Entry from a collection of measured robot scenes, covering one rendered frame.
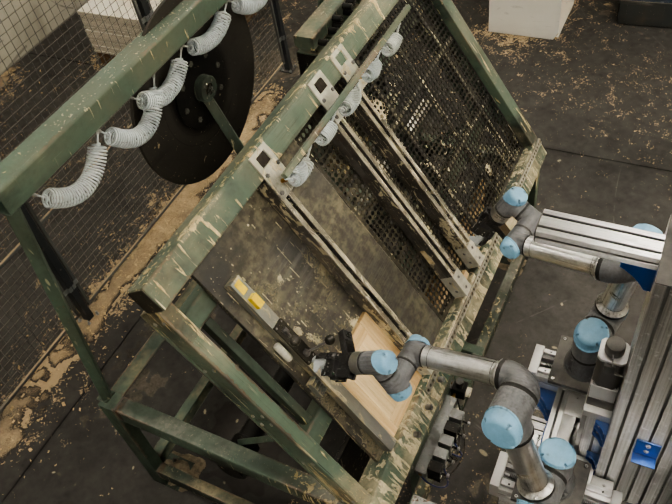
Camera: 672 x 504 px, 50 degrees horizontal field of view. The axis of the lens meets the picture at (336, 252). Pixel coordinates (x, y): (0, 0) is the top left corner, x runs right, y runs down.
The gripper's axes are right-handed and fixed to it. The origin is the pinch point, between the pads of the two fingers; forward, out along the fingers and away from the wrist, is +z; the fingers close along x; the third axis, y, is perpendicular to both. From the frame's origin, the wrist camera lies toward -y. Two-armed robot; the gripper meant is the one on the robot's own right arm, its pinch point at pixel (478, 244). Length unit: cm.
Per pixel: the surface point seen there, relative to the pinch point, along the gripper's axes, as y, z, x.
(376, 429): -1, 35, 74
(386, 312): 17.6, 21.3, 36.0
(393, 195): 38.6, 7.4, -5.1
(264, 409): 40, 10, 100
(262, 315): 57, 1, 75
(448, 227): 9.5, 25.7, -21.3
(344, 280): 39, 11, 40
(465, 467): -66, 114, 32
